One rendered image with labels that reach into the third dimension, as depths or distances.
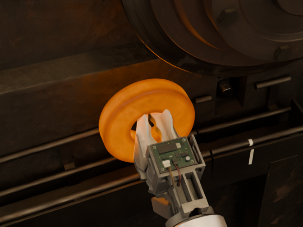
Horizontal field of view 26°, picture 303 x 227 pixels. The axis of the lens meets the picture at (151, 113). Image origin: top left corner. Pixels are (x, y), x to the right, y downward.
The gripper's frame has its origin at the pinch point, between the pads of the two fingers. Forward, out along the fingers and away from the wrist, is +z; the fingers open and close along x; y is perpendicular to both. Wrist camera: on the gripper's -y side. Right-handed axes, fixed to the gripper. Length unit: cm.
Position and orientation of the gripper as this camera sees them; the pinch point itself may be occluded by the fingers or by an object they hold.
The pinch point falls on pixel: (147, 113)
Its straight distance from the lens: 103.6
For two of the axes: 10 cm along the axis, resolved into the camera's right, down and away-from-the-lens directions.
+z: -3.1, -8.4, 4.5
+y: 1.0, -5.0, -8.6
